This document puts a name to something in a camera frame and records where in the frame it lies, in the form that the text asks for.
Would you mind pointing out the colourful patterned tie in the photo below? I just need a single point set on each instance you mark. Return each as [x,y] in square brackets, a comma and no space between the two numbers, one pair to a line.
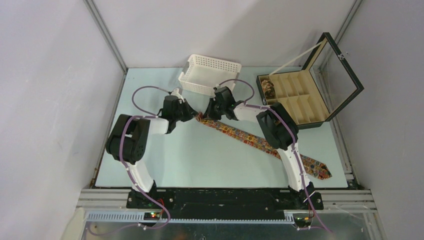
[312,167]

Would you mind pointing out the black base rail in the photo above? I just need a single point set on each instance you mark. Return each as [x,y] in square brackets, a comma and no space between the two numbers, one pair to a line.
[225,203]

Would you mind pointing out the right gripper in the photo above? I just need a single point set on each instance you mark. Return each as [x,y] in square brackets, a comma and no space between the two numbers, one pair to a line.
[209,114]

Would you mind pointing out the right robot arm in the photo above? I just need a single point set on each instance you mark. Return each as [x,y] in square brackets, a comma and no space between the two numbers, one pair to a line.
[280,132]

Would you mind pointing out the rolled tie far compartment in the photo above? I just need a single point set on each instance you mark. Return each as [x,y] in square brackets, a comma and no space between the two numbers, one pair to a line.
[268,88]

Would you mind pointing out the white perforated plastic basket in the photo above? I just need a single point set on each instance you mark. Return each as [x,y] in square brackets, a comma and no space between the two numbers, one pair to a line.
[201,74]

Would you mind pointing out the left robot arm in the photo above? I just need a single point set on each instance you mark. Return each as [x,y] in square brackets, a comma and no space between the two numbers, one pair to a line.
[128,140]

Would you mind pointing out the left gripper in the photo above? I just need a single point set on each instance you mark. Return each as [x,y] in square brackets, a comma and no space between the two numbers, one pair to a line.
[191,113]

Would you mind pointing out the black compartment tie box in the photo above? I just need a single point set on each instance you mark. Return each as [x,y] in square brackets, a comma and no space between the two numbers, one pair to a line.
[320,90]

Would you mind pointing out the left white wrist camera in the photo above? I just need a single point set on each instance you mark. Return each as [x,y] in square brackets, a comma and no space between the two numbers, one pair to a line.
[178,93]

